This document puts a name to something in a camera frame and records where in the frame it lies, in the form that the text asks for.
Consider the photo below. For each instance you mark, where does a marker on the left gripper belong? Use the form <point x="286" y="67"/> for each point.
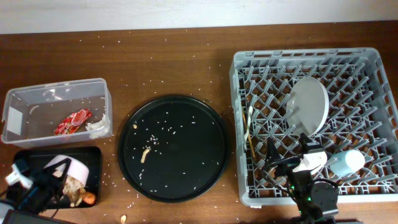
<point x="47" y="175"/>

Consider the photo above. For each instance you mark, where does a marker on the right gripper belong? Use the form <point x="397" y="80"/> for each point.
<point x="273" y="160"/>

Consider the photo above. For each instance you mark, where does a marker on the pink bowl with food scraps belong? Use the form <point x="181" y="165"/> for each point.
<point x="77" y="169"/>

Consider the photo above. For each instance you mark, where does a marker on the wooden chopstick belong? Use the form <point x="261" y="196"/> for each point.
<point x="247" y="136"/>

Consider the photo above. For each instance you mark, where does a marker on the red snack wrapper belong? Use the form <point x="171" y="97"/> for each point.
<point x="73" y="122"/>

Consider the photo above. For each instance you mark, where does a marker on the orange carrot piece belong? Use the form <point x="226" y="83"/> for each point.
<point x="89" y="198"/>

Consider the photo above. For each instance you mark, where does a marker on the grey round plate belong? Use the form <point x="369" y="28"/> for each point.
<point x="309" y="103"/>

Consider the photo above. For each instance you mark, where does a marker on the light blue plastic cup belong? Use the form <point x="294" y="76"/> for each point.
<point x="347" y="162"/>

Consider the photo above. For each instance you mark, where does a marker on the white tissue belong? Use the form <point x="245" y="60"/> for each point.
<point x="100" y="129"/>

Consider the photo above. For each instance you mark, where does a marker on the white plastic fork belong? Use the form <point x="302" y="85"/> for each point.
<point x="249" y="115"/>

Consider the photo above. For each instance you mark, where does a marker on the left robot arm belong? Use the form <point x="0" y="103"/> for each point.
<point x="9" y="215"/>

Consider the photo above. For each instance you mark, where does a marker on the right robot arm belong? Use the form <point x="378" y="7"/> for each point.
<point x="316" y="199"/>

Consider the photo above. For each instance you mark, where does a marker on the black rectangular waste tray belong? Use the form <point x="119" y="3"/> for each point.
<point x="90" y="156"/>

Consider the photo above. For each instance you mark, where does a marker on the clear plastic waste bin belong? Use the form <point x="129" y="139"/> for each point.
<point x="32" y="113"/>

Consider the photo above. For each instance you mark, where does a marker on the grey plastic dishwasher rack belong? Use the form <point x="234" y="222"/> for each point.
<point x="362" y="116"/>

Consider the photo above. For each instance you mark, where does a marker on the peanut shell on tray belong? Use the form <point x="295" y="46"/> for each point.
<point x="144" y="154"/>

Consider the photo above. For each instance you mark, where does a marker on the round black serving tray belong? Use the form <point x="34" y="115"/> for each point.
<point x="189" y="149"/>

